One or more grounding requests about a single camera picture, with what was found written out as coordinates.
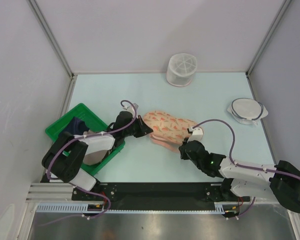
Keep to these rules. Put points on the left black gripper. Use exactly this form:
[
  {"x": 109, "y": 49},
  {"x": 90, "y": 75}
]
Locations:
[{"x": 143, "y": 129}]

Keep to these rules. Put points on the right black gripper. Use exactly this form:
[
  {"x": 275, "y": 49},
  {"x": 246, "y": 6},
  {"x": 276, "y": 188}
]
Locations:
[{"x": 183, "y": 155}]

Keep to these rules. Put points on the pink tulip mesh laundry bag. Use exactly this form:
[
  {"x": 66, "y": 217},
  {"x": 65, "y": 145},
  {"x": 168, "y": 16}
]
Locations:
[{"x": 168, "y": 131}]

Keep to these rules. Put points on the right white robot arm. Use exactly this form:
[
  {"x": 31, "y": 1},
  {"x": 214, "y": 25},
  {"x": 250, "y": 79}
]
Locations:
[{"x": 279, "y": 182}]

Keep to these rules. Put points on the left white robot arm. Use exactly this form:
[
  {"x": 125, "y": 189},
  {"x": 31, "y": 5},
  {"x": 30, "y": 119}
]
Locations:
[{"x": 64, "y": 159}]

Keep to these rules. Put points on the flat white mesh laundry bag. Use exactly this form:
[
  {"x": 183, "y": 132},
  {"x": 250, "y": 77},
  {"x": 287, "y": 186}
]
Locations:
[{"x": 247, "y": 111}]

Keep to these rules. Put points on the white cylindrical mesh laundry bag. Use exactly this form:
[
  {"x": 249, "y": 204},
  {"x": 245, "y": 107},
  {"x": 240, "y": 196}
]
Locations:
[{"x": 181, "y": 69}]

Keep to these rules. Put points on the green plastic tray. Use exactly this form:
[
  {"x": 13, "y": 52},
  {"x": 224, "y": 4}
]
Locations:
[{"x": 93, "y": 122}]

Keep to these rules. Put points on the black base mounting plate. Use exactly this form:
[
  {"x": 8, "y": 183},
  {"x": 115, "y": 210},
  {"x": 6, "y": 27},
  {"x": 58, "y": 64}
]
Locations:
[{"x": 162, "y": 202}]

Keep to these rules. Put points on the beige cloth in tray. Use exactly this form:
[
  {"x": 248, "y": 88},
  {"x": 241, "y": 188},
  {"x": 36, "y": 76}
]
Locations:
[{"x": 95, "y": 156}]

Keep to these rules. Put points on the navy garment in tray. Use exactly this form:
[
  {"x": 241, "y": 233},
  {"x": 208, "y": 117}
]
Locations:
[{"x": 75, "y": 127}]

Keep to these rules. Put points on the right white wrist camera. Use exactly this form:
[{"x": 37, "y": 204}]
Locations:
[{"x": 196, "y": 134}]

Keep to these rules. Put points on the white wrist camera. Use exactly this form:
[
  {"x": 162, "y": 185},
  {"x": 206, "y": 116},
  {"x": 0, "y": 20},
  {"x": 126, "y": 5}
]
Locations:
[
  {"x": 196, "y": 134},
  {"x": 131, "y": 108}
]

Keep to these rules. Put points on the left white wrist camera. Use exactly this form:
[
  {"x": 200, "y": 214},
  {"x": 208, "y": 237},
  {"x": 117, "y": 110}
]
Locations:
[{"x": 131, "y": 108}]

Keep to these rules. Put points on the white slotted cable duct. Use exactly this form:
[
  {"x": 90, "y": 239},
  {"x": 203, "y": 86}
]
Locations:
[{"x": 92, "y": 209}]

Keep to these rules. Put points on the aluminium frame rail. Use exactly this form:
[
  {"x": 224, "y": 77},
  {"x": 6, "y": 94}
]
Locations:
[{"x": 62, "y": 192}]

